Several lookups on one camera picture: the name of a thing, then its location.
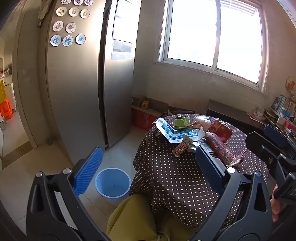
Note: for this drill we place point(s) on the person's right hand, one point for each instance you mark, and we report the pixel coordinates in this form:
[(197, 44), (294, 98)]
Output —
[(275, 204)]

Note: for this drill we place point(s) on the row of books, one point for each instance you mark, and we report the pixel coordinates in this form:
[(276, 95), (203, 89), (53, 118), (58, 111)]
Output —
[(281, 104)]

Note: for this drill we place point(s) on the pink placemat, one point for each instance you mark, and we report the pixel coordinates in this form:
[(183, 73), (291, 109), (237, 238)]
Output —
[(251, 115)]

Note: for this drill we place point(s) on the brown cardboard box orange stripe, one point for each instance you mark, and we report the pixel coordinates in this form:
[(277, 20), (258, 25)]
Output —
[(175, 110)]

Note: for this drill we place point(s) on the silver double-door refrigerator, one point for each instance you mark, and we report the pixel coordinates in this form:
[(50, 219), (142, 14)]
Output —
[(76, 92)]

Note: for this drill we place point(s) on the red snack bag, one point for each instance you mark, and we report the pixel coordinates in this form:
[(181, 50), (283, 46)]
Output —
[(220, 129)]

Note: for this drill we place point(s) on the brown polka-dot tablecloth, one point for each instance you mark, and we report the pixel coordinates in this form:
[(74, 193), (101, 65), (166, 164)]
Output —
[(180, 180)]

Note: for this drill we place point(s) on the silver foil wrapper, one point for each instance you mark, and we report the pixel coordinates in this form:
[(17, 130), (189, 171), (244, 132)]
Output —
[(194, 147)]

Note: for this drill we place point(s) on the red cardboard box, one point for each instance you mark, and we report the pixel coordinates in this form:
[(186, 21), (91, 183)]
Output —
[(143, 119)]

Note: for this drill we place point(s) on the white orange plastic bag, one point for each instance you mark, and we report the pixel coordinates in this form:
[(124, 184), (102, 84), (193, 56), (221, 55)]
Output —
[(203, 121)]

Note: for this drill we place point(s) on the dark wooden cabinet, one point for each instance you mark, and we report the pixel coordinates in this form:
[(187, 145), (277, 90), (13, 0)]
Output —
[(231, 115)]

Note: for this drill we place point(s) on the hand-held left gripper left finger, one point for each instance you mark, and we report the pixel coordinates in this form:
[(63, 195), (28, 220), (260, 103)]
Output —
[(89, 171)]

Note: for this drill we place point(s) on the pale hanging bag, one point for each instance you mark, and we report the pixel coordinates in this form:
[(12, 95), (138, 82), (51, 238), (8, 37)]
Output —
[(44, 10)]

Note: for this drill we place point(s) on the blue plastic bucket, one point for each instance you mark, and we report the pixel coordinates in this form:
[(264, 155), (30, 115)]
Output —
[(111, 183)]

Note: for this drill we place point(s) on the red long printed packet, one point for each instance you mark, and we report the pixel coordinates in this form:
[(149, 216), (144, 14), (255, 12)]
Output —
[(218, 148)]

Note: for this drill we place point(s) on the white framed sliding window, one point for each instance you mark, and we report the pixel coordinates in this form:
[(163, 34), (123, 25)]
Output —
[(192, 30)]

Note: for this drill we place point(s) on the person's yellow trouser leg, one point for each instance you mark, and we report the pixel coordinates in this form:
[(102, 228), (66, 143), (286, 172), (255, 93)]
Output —
[(129, 220)]

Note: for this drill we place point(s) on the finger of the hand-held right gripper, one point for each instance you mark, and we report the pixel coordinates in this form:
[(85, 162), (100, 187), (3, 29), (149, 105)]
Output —
[(275, 134), (259, 142)]

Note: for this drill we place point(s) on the brown wrapper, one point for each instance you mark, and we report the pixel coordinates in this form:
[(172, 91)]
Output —
[(237, 160)]

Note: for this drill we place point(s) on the yellow plastic crate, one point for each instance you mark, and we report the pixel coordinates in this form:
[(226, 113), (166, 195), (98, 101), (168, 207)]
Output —
[(2, 91)]

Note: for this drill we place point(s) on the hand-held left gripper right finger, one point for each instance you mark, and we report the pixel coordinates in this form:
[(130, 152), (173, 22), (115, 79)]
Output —
[(208, 168)]

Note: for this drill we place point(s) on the group of round character magnets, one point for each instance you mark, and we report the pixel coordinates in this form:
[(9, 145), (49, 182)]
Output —
[(67, 41)]

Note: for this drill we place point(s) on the brown patterned snack packet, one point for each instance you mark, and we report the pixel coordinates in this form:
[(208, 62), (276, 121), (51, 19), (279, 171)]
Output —
[(182, 146)]

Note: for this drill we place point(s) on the small yellow box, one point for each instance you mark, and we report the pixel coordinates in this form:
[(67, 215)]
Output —
[(145, 104)]

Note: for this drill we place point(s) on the orange plastic stool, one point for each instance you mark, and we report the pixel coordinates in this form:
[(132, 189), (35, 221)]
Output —
[(7, 109)]

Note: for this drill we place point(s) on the blue white carton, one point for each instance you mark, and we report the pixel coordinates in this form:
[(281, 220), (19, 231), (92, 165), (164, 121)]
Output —
[(175, 134)]

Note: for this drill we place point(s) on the red wall decal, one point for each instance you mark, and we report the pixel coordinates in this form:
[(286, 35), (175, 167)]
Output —
[(291, 83)]

